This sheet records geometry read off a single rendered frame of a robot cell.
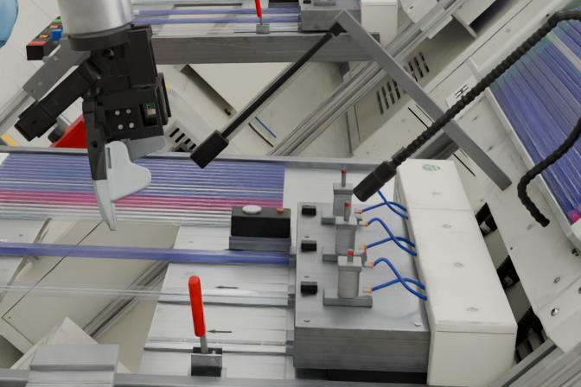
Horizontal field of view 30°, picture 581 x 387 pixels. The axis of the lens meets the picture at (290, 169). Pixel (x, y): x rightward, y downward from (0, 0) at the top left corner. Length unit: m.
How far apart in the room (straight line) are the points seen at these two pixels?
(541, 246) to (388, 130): 1.39
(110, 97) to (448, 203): 0.45
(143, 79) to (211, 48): 1.28
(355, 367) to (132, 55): 0.39
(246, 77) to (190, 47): 3.38
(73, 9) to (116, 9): 0.04
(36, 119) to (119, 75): 0.10
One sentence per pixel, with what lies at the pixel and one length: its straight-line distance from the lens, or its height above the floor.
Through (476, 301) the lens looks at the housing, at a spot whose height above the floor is 1.27.
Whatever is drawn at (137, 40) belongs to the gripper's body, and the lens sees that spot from 1.15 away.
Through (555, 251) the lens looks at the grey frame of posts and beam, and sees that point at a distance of 1.10.
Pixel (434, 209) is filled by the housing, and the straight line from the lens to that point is 1.33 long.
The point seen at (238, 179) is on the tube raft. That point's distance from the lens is 1.60.
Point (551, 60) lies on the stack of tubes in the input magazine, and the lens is 1.42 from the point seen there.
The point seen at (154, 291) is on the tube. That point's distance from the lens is 1.25.
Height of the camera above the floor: 1.48
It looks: 14 degrees down
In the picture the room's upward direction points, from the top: 47 degrees clockwise
